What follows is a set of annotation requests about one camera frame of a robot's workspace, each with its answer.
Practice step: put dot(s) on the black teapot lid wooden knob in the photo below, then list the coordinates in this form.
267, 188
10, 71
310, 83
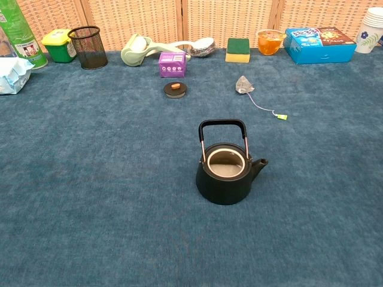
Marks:
175, 93

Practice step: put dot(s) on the blue carpet table mat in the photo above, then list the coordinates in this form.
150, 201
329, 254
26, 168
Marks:
119, 179

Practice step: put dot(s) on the small purple box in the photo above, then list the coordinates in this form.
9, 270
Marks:
172, 65

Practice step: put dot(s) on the green and yellow sponge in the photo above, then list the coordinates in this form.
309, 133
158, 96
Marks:
237, 48

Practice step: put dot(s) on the light green lint roller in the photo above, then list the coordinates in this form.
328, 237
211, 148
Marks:
131, 53

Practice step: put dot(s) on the orange jelly cup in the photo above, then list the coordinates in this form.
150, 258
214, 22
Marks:
270, 45

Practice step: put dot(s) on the woven rattan folding screen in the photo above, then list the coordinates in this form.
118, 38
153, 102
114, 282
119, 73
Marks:
215, 18

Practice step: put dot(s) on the black mesh pen holder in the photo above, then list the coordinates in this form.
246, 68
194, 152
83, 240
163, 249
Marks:
91, 51

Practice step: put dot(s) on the blue cookie box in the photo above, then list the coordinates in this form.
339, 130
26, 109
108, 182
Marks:
318, 48

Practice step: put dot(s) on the green mini bin yellow lid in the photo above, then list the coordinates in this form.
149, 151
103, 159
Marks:
58, 49

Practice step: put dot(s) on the light blue wet wipes pack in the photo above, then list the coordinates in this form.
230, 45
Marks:
13, 76

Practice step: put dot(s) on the green cylindrical can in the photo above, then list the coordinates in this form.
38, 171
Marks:
24, 36

